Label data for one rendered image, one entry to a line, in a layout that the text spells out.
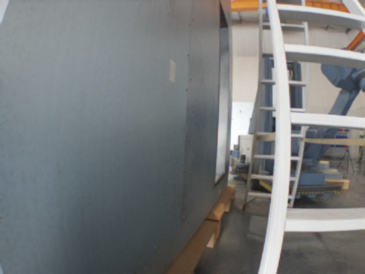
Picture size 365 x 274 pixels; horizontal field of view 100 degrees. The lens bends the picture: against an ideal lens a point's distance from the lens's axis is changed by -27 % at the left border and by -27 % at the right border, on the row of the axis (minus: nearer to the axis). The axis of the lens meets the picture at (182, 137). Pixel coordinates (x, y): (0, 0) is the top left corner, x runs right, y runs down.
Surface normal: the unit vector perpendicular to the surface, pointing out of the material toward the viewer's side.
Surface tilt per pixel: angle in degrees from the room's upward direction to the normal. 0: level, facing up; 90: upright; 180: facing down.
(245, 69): 90
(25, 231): 90
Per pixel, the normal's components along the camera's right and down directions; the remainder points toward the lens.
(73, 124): 0.94, 0.05
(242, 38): -0.34, -0.01
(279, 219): -0.25, -0.41
